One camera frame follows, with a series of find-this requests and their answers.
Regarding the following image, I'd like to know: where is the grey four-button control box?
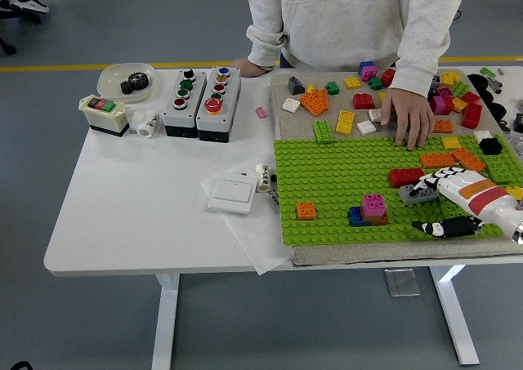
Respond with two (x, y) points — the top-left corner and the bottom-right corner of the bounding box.
(162, 69), (208, 138)

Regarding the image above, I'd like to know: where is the grey-brown mat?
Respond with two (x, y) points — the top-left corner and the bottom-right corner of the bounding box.
(269, 69), (523, 267)

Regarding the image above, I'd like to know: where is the orange square brick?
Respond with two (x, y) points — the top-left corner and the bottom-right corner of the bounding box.
(296, 201), (317, 221)

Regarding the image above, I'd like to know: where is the red square brick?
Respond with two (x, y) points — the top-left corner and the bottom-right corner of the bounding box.
(352, 93), (376, 110)

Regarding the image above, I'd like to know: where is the green studded baseplate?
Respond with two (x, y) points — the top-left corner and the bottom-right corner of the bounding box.
(272, 134), (523, 247)

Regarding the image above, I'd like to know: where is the white pipe fitting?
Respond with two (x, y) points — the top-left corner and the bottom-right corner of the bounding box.
(125, 109), (144, 135)

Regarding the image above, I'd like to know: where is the black floor cable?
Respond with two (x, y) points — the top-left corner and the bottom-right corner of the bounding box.
(451, 0), (523, 22)

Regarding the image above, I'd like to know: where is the white plastic bowl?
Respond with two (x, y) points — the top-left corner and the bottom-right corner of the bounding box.
(96, 62), (157, 104)

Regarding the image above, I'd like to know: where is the clear plastic bag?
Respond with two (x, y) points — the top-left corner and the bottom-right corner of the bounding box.
(503, 131), (523, 158)

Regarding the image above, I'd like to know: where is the person's right hand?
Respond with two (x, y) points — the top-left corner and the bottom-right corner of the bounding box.
(230, 56), (273, 78)

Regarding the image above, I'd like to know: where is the tall red brick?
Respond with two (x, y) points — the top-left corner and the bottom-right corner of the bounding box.
(461, 103), (484, 129)

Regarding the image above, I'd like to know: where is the large white labelled tube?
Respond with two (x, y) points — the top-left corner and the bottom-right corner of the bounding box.
(136, 111), (161, 139)

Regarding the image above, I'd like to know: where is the beige red-green switch box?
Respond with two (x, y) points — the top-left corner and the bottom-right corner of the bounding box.
(78, 94), (130, 139)

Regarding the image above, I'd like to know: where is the lime green square plate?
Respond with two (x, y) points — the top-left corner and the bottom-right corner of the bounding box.
(484, 153), (522, 185)

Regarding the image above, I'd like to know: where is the clear floor plate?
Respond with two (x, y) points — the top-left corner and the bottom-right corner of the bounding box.
(382, 267), (422, 298)

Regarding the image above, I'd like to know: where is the grey long brick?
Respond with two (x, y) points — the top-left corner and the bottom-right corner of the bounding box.
(398, 184), (440, 206)

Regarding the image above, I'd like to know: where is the black white sneaker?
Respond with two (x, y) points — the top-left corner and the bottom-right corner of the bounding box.
(10, 0), (50, 15)

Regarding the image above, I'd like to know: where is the white table leg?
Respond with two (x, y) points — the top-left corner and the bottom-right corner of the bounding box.
(428, 265), (481, 367)
(151, 274), (181, 370)

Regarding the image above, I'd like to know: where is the large magenta brick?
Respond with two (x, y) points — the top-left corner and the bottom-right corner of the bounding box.
(429, 96), (454, 116)

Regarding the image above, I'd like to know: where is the white label strip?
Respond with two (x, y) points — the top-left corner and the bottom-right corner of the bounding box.
(267, 173), (283, 214)

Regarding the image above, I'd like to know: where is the small white labelled tube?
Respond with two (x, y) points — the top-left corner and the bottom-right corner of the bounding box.
(255, 163), (273, 194)

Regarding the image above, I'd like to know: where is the grey emergency-stop control box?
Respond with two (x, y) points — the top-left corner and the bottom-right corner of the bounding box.
(195, 66), (242, 144)

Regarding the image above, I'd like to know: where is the orange wedge brick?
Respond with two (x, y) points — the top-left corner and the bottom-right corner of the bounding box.
(299, 88), (331, 116)

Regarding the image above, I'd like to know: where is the person's left hand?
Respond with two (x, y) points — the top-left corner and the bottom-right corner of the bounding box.
(380, 87), (436, 150)

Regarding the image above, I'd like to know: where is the white wall switch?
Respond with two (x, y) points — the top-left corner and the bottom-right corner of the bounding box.
(207, 172), (257, 216)

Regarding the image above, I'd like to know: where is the red long brick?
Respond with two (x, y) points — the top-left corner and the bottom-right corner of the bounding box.
(387, 167), (426, 189)

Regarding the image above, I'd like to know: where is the yellow long brick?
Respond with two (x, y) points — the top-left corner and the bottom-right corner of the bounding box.
(334, 109), (356, 136)

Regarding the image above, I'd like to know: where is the white paper sheet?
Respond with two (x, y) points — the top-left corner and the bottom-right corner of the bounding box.
(199, 161), (295, 277)

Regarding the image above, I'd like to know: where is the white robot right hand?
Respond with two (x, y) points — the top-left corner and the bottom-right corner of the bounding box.
(409, 166), (522, 240)

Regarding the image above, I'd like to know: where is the person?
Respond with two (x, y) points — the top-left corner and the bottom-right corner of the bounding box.
(230, 0), (472, 150)

